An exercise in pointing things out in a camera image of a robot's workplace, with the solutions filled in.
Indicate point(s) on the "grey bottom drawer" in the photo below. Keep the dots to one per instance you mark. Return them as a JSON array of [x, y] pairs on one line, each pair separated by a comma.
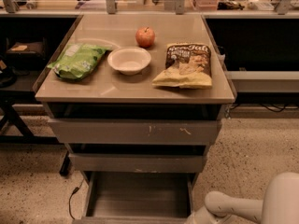
[[137, 198]]

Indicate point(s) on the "grey drawer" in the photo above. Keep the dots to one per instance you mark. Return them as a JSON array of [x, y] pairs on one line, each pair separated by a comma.
[[135, 132], [137, 198], [138, 163]]

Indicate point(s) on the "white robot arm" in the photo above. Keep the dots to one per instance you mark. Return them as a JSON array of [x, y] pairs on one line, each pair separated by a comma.
[[280, 205]]

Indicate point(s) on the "grey middle drawer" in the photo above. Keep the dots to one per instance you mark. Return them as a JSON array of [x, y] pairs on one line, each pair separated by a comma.
[[138, 163]]

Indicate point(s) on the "grey top drawer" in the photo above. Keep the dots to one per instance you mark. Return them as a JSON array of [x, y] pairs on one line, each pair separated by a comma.
[[135, 132]]

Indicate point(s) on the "grey drawer cabinet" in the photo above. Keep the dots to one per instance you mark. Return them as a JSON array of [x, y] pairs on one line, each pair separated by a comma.
[[108, 94]]

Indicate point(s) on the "brown yellow chip bag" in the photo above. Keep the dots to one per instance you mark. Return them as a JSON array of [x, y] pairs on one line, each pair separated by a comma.
[[187, 66]]

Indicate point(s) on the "white bowl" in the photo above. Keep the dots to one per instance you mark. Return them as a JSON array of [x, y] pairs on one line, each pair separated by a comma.
[[129, 61]]

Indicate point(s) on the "red apple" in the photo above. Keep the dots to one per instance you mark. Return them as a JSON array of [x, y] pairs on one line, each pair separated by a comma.
[[144, 37]]

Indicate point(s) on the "green chip bag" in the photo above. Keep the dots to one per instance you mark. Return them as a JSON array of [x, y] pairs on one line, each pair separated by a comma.
[[77, 61]]

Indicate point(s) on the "dark box under bench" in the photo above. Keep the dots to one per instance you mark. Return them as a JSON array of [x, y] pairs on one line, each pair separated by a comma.
[[31, 49]]

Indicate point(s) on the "black table frame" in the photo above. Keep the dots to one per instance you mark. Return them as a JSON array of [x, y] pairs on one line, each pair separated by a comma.
[[12, 116]]

